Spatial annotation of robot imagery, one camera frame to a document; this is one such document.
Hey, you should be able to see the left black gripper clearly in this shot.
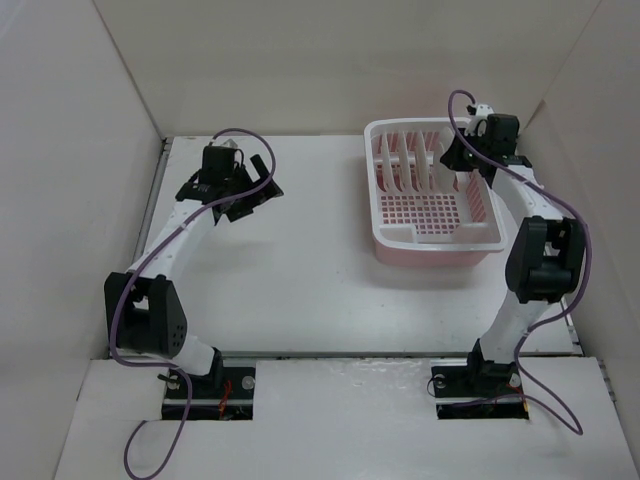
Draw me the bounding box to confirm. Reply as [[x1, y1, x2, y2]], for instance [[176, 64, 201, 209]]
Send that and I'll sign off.
[[225, 156, 282, 221]]

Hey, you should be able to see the green red ring plate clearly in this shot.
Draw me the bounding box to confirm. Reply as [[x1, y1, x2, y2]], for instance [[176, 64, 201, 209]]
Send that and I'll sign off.
[[433, 127, 457, 194]]

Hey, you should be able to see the green quatrefoil plate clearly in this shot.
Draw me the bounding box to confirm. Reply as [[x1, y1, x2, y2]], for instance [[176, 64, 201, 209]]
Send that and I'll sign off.
[[414, 131, 431, 195]]

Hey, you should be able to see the orange sunburst plate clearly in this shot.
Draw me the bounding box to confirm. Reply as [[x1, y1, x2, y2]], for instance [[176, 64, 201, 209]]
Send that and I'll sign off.
[[398, 131, 414, 195], [381, 134, 398, 195]]

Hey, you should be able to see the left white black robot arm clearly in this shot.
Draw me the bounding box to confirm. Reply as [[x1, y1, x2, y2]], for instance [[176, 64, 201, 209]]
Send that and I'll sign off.
[[104, 141, 284, 397]]

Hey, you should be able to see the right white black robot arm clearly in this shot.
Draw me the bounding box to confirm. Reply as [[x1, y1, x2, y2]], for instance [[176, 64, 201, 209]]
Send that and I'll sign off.
[[432, 104, 586, 398]]

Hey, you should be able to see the pink white dish rack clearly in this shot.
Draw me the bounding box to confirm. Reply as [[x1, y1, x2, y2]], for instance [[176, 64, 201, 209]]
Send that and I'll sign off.
[[364, 117, 507, 267]]

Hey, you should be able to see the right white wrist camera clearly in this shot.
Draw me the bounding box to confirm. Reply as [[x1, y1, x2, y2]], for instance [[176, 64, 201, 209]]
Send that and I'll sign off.
[[465, 103, 494, 136]]

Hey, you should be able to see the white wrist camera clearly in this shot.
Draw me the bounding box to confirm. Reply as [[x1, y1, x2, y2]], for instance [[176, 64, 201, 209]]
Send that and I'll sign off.
[[209, 139, 238, 150], [465, 103, 494, 136]]

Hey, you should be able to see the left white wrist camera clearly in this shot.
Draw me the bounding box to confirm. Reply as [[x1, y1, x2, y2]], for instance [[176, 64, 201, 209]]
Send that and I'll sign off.
[[209, 139, 238, 150]]

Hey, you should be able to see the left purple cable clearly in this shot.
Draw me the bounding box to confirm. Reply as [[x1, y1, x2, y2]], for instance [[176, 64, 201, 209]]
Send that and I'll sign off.
[[108, 128, 278, 479]]

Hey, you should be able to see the purple cable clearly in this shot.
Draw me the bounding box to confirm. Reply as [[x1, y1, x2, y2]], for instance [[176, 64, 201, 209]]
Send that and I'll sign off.
[[447, 89, 594, 436], [108, 128, 278, 479]]

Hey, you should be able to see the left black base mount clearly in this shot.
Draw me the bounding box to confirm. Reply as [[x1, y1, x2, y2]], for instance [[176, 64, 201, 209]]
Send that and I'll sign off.
[[158, 359, 256, 421]]

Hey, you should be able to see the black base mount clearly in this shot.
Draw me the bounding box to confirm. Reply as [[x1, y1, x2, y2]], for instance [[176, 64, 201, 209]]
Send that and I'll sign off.
[[158, 359, 256, 421], [430, 358, 529, 420]]

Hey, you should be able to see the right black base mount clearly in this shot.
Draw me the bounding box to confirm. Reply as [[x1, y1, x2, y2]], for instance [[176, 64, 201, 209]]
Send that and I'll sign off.
[[430, 358, 529, 420]]

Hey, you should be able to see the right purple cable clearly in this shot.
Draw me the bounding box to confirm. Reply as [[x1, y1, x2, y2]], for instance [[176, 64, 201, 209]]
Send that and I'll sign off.
[[447, 89, 594, 436]]

